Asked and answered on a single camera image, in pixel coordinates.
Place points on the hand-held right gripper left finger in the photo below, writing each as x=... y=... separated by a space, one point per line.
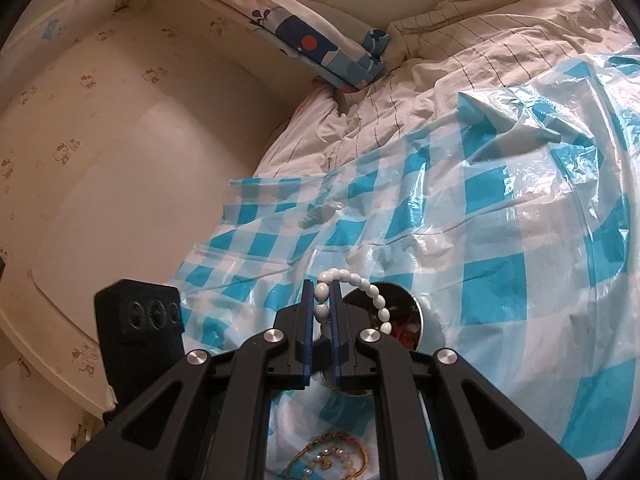
x=308 y=330

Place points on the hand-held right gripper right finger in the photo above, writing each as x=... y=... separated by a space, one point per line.
x=336 y=330

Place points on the round metal bowl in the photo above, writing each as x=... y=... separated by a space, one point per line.
x=407 y=310

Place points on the pile of mixed jewellery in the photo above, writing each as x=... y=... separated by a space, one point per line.
x=330 y=457

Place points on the blue checkered plastic sheet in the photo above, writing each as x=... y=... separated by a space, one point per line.
x=475 y=260

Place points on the white striped bed sheet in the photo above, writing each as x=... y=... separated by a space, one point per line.
x=425 y=70

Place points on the blue patterned pillow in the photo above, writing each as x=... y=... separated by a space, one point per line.
x=320 y=45

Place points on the white plastic board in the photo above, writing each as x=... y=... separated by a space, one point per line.
x=65 y=10

